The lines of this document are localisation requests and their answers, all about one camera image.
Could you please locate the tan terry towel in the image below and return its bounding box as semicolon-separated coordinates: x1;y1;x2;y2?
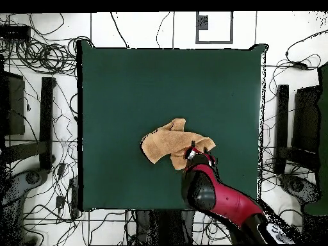
140;117;217;171

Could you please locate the flat black box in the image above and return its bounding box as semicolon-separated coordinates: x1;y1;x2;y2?
0;24;31;40

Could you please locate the dark green table cloth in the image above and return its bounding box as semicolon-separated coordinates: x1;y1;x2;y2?
76;39;268;212

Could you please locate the grey office chair base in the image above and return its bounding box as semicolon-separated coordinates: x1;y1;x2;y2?
279;172;322;206
0;167;51;246

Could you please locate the black equipment box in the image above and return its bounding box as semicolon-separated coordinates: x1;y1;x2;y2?
0;70;26;136
291;85;322;154

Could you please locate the green hanging cloth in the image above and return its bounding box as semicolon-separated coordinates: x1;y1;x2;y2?
303;62;328;216

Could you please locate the black power strip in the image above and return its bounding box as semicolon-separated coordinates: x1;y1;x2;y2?
69;176;79;218

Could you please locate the black stand frame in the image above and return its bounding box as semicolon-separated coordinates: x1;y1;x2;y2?
3;76;56;171
273;84;320;176

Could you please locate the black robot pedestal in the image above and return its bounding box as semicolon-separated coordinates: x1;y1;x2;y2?
134;208;195;245

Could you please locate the coiled black cable bundle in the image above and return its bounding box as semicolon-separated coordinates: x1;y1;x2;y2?
15;35;93;76

